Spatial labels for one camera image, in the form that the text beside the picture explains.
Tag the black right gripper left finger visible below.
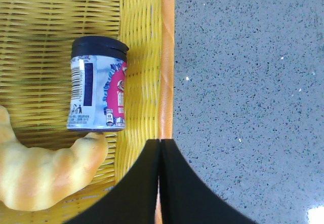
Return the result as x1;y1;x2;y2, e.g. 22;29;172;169
67;140;160;224

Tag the yellow plastic basket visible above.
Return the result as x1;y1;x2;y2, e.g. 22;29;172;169
1;0;175;223

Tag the toy croissant bread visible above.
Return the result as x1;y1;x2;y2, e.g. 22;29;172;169
1;106;108;211

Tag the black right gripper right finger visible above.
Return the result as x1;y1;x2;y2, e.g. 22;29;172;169
159;139;255;224

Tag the small labelled bottle dark cap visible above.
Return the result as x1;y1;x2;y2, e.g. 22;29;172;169
67;35;129;132

